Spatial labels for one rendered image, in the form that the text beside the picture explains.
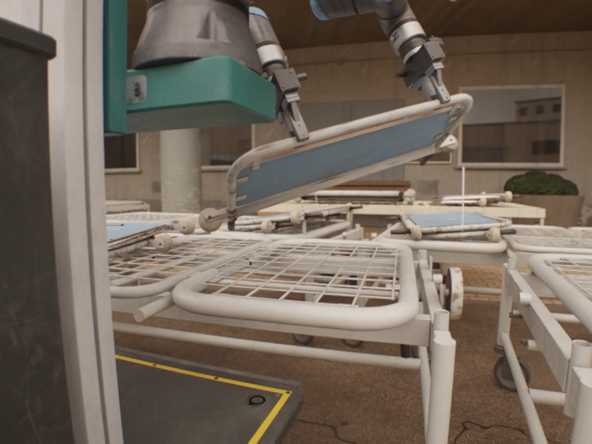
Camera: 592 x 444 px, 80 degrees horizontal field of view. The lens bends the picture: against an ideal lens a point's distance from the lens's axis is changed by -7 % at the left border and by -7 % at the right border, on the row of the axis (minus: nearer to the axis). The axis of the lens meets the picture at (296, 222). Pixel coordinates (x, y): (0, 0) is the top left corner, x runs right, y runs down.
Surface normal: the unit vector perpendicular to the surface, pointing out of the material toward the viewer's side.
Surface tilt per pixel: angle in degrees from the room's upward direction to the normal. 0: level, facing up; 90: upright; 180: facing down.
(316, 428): 0
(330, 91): 90
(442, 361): 90
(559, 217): 101
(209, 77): 90
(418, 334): 90
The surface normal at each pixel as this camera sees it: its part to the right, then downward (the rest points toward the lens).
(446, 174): -0.26, 0.09
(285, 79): 0.22, -0.26
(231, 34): 0.65, -0.28
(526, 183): -0.25, -0.21
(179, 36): 0.01, -0.25
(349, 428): 0.00, -1.00
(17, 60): 0.95, 0.03
